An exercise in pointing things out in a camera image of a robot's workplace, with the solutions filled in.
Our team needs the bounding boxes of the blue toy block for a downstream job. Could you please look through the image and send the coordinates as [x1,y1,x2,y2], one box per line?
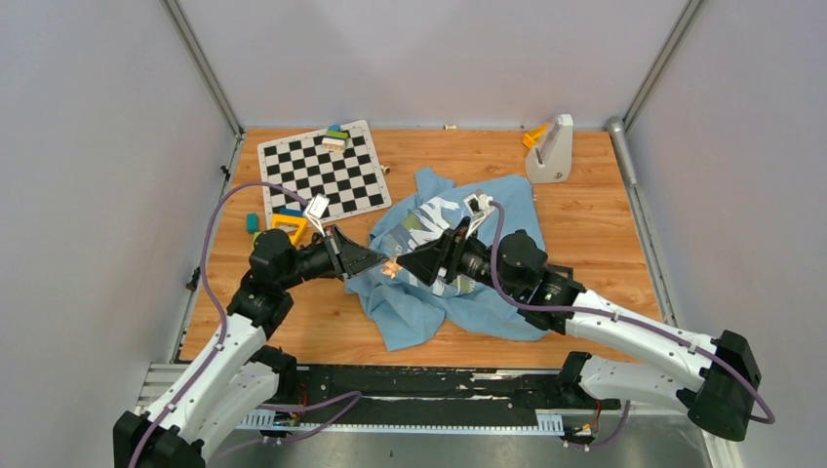
[278,207,303,217]

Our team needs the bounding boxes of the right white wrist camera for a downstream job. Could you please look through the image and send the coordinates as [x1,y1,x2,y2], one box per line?
[463,191,495,238]

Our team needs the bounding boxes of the black white checkerboard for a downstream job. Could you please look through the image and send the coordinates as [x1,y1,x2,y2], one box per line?
[257,120,392,222]

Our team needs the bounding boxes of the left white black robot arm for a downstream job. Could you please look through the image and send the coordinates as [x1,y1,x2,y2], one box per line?
[113,225,388,467]

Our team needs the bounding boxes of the teal toy block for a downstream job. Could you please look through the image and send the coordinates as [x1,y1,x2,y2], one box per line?
[245,213,259,235]

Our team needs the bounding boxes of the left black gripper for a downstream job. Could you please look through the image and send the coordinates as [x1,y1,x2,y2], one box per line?
[279,223,387,291]

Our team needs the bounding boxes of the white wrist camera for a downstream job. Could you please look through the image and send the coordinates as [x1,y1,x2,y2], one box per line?
[463,191,495,238]
[302,194,330,237]

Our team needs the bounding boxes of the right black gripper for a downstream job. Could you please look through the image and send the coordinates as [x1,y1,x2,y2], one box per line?
[397,217,522,299]

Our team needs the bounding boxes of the purple cable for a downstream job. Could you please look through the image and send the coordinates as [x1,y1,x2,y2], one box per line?
[127,181,363,468]
[488,200,776,451]

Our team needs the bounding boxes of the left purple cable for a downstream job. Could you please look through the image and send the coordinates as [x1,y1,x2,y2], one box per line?
[127,181,363,468]

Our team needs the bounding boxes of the yellow triangle toy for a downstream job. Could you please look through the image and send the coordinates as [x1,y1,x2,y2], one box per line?
[271,214,309,247]

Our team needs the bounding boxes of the orange plastic piece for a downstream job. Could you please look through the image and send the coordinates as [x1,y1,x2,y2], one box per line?
[522,122,550,149]

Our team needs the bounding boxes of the white wedge stand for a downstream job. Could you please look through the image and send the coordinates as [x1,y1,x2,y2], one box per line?
[525,114,573,184]

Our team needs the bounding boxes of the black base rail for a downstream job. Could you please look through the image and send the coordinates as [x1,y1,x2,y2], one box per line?
[261,365,621,435]

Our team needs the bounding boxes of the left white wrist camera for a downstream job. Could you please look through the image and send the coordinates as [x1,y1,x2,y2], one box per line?
[302,194,330,237]

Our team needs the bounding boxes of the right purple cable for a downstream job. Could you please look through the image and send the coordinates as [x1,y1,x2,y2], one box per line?
[488,200,776,451]

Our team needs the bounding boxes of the stacked toy blocks on checkerboard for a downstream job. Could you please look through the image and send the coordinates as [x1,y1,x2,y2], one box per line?
[322,124,350,153]

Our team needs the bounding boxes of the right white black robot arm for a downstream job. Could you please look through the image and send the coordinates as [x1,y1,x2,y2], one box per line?
[396,227,775,442]

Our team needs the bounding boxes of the light blue printed t-shirt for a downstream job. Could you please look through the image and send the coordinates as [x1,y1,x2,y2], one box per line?
[344,167,550,353]

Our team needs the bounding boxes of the black square frame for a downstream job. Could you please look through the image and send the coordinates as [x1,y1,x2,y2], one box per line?
[547,263,573,279]

